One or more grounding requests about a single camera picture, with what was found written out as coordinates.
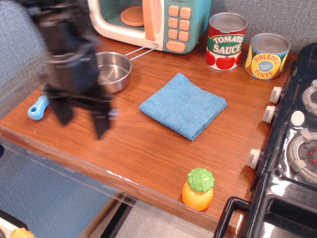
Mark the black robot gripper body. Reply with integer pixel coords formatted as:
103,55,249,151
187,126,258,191
43,47,115,117

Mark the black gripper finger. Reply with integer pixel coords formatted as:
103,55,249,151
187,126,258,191
91,111,110,139
51,98,73,125

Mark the blue spoon with grey bowl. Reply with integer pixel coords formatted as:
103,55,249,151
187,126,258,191
27,83,50,121

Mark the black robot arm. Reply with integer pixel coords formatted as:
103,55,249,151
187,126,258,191
17,0,112,138

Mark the blue folded towel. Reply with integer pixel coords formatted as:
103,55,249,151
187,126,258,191
139,73,227,141

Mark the small steel pan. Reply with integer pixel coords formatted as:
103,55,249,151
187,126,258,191
96,43,159,94

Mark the toy microwave oven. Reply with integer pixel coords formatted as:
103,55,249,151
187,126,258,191
88,0,211,54

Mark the orange toy fruit green top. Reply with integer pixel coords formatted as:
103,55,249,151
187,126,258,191
182,168,215,211

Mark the tomato sauce can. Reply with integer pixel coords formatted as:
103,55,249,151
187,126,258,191
205,12,248,71

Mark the white stove knob lower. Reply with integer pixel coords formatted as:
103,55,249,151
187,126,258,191
247,149,261,170

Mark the white stove knob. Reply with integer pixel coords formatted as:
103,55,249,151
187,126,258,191
247,149,261,170
270,87,283,104
263,106,276,124

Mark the white stove knob middle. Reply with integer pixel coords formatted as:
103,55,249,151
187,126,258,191
263,106,276,124

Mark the pineapple slices can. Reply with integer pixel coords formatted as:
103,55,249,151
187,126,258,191
245,33,291,80

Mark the white stove knob upper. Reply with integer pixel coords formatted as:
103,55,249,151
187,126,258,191
270,87,283,104

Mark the black toy stove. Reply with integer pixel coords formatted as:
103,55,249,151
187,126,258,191
214,43,317,238

